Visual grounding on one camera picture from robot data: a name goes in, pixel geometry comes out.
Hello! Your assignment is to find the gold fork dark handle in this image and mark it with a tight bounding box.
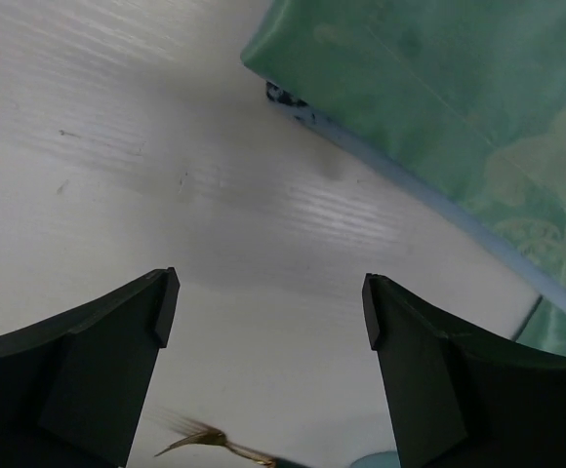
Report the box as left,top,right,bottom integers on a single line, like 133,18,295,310
149,409,305,468

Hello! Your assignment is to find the light blue ceramic mug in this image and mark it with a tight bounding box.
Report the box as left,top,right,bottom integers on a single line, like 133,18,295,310
349,450,401,468

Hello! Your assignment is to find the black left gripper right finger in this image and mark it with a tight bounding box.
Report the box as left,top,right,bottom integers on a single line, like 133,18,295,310
362,274,566,467

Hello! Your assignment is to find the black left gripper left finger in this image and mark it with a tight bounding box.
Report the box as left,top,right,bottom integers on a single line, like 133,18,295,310
0,268,180,467

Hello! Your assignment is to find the teal green cloth napkin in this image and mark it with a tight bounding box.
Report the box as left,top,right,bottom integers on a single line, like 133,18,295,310
239,0,566,364

